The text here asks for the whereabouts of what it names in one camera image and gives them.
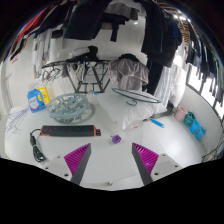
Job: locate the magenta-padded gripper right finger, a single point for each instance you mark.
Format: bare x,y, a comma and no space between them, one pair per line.
148,159

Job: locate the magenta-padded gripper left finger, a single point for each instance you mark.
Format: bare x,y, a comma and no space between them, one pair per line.
77,159

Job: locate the purple charger block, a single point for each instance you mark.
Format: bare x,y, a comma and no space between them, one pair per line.
116,139

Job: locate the black orange-ended power strip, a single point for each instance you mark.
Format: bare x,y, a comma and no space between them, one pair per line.
68,130

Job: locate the white pillow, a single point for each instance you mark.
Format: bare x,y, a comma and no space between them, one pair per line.
130,111

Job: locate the round teal peg hanger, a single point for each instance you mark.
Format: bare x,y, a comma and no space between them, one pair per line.
68,107

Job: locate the pink bucket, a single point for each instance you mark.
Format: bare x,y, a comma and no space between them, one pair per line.
181,114

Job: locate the blue plastic basket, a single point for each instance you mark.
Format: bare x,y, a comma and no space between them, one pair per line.
194,126
200,133

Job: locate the teal hoop hanger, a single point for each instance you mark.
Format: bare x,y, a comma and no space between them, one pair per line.
146,99

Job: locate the blue detergent bottle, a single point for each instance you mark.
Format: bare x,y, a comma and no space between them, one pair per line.
35,101

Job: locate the yellow caution sign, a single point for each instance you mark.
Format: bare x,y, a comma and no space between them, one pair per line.
45,95

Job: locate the black folding drying rack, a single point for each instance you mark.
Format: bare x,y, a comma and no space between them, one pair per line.
95,78

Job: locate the grey garment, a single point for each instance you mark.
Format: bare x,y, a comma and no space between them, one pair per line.
128,75

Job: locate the bunch of clothes hangers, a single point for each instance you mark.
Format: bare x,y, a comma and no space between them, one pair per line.
52,74

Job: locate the white crumpled cloth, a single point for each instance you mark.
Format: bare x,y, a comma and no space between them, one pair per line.
80,52

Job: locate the black crumpled cloth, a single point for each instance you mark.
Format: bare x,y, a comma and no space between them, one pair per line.
93,52

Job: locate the row of hanging clothes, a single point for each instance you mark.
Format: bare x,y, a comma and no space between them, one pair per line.
156,36

